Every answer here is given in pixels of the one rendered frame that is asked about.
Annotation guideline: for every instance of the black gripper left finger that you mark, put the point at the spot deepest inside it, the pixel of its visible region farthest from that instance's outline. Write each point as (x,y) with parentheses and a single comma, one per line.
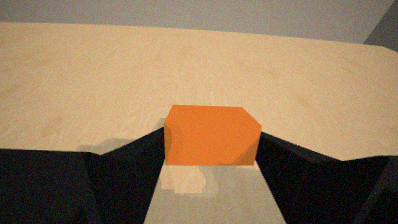
(113,188)

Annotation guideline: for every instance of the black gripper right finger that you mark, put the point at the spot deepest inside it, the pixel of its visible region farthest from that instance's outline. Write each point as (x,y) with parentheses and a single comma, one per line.
(312,188)

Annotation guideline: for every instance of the orange block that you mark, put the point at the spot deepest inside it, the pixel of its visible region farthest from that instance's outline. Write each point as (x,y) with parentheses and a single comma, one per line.
(210,136)

